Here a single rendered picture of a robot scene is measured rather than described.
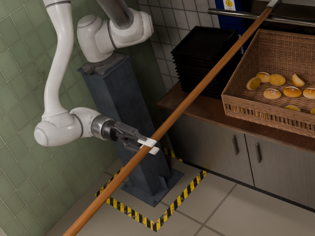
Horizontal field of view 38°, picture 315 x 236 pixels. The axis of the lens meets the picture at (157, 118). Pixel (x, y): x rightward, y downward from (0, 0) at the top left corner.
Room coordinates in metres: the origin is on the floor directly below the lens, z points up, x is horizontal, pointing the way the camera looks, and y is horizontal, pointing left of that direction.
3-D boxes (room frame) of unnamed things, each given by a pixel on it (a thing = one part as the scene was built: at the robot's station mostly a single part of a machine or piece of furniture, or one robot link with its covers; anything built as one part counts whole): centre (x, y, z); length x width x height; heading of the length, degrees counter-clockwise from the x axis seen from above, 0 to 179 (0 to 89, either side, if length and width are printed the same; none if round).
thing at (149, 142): (1.22, 0.06, 1.18); 0.07 x 0.03 x 0.01; 39
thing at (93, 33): (2.17, 0.17, 1.17); 0.18 x 0.16 x 0.22; 80
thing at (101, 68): (2.16, 0.19, 1.03); 0.22 x 0.18 x 0.06; 126
